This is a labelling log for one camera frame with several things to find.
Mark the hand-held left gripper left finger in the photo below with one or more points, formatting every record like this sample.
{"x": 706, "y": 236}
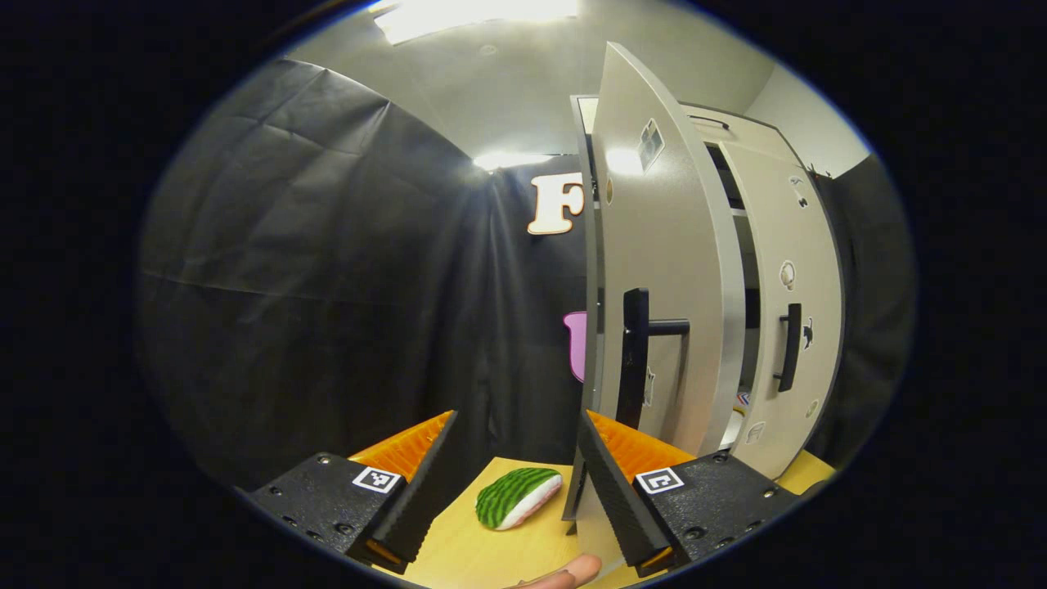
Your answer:
{"x": 421, "y": 495}

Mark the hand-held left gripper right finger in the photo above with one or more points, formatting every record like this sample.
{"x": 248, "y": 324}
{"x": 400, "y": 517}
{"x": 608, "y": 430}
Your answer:
{"x": 613, "y": 495}

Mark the white cabinet door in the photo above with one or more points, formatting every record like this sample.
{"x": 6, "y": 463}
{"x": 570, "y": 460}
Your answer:
{"x": 769, "y": 245}
{"x": 679, "y": 245}

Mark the white shoe cabinet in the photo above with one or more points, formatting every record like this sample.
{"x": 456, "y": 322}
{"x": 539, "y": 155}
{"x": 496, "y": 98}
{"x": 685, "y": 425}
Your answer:
{"x": 582, "y": 139}

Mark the beige cabinet drawer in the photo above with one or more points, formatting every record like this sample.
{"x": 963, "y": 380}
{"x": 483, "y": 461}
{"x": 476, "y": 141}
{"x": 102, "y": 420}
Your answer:
{"x": 761, "y": 135}

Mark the green watermelon slice toy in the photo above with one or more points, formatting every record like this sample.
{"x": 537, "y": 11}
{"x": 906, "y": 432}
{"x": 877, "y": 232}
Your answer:
{"x": 511, "y": 495}

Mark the black backdrop cloth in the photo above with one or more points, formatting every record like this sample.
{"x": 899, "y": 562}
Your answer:
{"x": 311, "y": 286}

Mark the ceiling light panel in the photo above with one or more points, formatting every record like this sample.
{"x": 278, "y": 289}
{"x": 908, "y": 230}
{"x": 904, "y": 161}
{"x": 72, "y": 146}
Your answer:
{"x": 474, "y": 12}

